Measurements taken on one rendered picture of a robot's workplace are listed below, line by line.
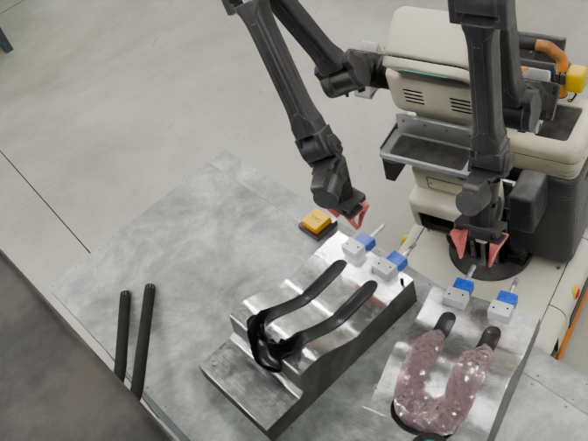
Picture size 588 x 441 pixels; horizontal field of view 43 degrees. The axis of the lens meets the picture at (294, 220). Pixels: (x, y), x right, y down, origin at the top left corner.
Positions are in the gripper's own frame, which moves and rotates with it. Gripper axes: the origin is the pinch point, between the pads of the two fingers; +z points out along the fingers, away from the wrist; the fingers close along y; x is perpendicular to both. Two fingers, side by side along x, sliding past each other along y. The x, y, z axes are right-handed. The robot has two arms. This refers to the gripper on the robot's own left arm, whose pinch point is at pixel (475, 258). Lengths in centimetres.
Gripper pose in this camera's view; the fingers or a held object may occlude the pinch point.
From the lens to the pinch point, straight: 173.8
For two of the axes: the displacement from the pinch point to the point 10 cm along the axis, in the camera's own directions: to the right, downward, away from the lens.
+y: 8.4, 2.5, -4.9
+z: -0.2, 9.0, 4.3
